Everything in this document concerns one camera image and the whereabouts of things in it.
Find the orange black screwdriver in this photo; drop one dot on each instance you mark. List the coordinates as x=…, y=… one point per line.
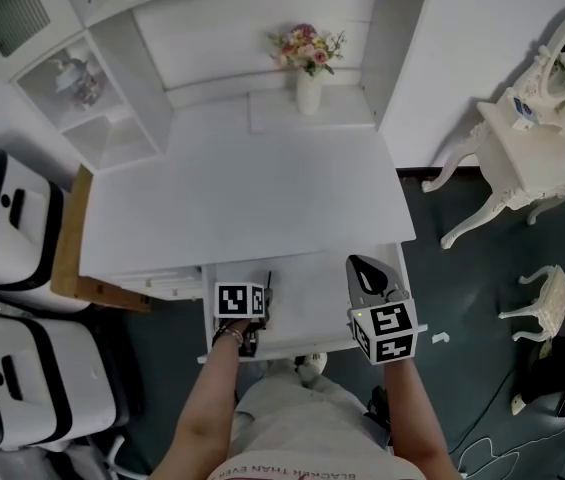
x=270, y=279

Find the small white floor scrap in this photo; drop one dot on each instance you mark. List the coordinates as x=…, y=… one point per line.
x=440, y=337

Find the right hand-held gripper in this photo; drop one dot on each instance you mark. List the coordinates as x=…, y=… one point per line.
x=387, y=333

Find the black waist device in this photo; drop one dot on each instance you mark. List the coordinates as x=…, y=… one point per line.
x=379, y=413

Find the person's right forearm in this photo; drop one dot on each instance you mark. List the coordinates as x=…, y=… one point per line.
x=414, y=418

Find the person's left forearm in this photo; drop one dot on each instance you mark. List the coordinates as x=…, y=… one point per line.
x=202, y=408

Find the person's white shoe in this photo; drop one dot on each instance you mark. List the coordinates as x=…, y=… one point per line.
x=312, y=365

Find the person's grey trousers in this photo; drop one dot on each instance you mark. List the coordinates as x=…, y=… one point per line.
x=302, y=418

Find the small blue white box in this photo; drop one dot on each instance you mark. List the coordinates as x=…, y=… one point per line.
x=523, y=108

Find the white vase with pink flowers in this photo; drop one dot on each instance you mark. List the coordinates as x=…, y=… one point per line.
x=308, y=68

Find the white ornate stool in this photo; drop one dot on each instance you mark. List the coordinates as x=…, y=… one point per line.
x=554, y=293

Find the white desk with hutch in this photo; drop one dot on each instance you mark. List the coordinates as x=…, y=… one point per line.
x=242, y=198

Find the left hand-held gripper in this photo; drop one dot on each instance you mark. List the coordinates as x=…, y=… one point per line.
x=234, y=300

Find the person's white shirt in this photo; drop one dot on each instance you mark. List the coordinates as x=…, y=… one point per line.
x=312, y=470

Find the white dressing table with mirror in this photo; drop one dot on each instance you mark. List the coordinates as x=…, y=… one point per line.
x=527, y=168

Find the grey chair with white base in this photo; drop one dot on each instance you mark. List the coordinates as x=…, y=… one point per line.
x=112, y=455

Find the wide white desk drawer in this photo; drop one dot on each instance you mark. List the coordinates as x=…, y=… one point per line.
x=312, y=308

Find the white black robot body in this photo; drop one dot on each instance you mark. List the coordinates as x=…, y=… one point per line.
x=72, y=378
x=17, y=248

